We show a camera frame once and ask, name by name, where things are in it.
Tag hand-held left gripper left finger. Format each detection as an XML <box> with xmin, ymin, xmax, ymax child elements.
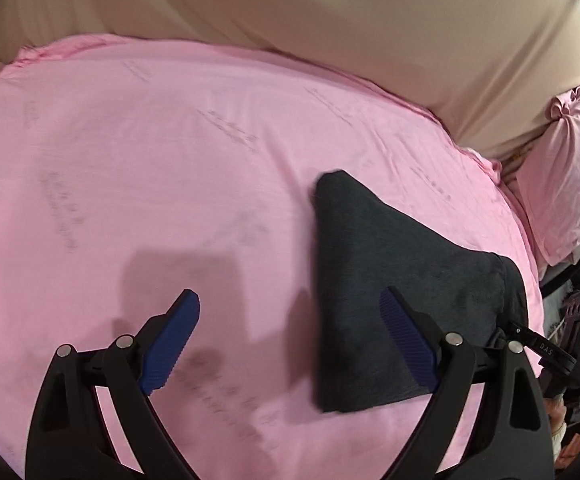
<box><xmin>26</xmin><ymin>289</ymin><xmax>201</xmax><ymax>480</ymax></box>

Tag person's right hand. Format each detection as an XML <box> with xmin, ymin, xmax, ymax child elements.
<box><xmin>545</xmin><ymin>387</ymin><xmax>571</xmax><ymax>443</ymax></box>

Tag pink pillow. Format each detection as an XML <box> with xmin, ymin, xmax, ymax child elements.
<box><xmin>515</xmin><ymin>82</ymin><xmax>580</xmax><ymax>266</ymax></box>

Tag beige padded headboard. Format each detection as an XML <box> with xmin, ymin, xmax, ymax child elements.
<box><xmin>0</xmin><ymin>0</ymin><xmax>580</xmax><ymax>161</ymax></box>

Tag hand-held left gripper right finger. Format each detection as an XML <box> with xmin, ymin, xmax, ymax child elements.
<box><xmin>380</xmin><ymin>286</ymin><xmax>556</xmax><ymax>480</ymax></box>

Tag pink bed sheet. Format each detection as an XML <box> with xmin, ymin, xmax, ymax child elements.
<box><xmin>0</xmin><ymin>34</ymin><xmax>546</xmax><ymax>480</ymax></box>

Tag dark grey pants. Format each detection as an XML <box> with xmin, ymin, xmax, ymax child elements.
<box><xmin>312</xmin><ymin>170</ymin><xmax>530</xmax><ymax>401</ymax></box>

